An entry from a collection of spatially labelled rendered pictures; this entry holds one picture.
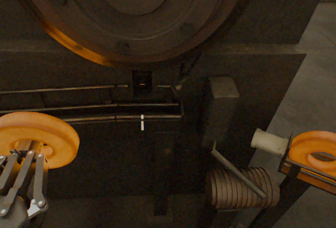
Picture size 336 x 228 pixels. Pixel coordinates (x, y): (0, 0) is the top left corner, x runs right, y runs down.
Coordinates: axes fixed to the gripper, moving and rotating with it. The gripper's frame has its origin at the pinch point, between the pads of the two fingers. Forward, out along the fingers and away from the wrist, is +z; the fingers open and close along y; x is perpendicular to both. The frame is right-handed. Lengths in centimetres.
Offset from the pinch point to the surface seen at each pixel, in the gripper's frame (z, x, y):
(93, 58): 17.6, 6.1, 9.7
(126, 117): 16.7, -14.1, 15.6
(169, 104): 22.8, -15.4, 28.6
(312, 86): 112, -91, 159
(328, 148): 2, -9, 66
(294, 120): 74, -89, 126
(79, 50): 17.7, 8.1, 6.9
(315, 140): 4, -9, 64
